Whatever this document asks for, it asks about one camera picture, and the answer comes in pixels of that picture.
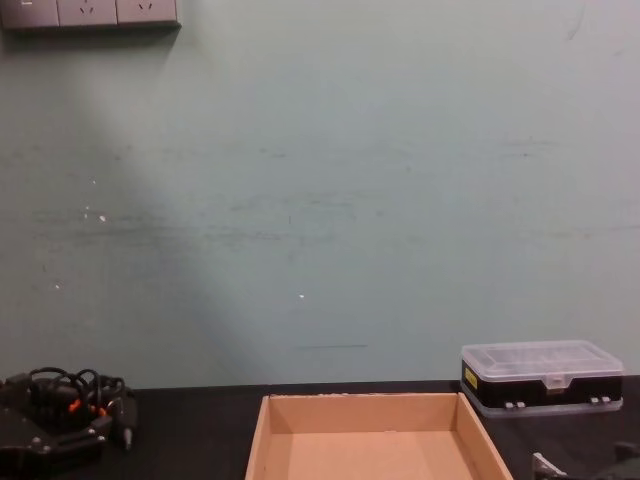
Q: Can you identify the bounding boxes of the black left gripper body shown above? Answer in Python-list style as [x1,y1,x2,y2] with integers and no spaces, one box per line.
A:
[0,372,61,442]

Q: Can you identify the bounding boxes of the clear plastic case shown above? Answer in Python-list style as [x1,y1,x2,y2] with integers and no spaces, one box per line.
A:
[459,340,626,419]

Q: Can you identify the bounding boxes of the black table cloth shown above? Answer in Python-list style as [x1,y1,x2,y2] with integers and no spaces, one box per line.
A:
[0,380,640,480]

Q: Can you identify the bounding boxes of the shallow brown cardboard tray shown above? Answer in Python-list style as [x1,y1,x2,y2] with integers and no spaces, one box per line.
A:
[243,391,516,480]

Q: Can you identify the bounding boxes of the black corded tool orange parts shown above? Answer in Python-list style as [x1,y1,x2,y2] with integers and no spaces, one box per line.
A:
[27,366,139,452]

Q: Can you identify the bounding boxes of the grey wall socket panel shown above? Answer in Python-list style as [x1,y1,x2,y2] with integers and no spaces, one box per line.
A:
[0,0,183,33]

